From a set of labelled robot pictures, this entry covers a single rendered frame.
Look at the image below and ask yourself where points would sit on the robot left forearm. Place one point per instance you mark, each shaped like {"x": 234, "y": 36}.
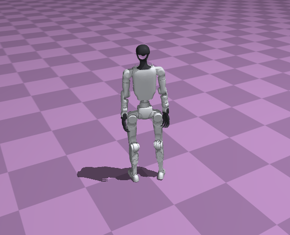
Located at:
{"x": 124, "y": 105}

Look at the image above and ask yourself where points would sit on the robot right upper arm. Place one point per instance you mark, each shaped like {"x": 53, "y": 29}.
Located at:
{"x": 161, "y": 79}

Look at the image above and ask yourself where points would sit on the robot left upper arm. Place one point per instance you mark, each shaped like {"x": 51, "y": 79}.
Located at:
{"x": 126, "y": 82}

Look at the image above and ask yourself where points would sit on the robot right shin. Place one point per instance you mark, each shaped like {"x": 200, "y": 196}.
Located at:
{"x": 160, "y": 156}

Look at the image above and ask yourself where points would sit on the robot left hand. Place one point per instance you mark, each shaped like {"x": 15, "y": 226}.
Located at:
{"x": 124, "y": 122}

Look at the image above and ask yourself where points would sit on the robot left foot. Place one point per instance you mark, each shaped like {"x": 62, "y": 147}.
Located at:
{"x": 134, "y": 177}

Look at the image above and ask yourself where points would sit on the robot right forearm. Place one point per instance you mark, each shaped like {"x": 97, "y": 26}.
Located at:
{"x": 165, "y": 104}

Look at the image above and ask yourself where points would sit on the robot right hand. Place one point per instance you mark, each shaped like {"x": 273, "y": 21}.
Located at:
{"x": 165, "y": 118}

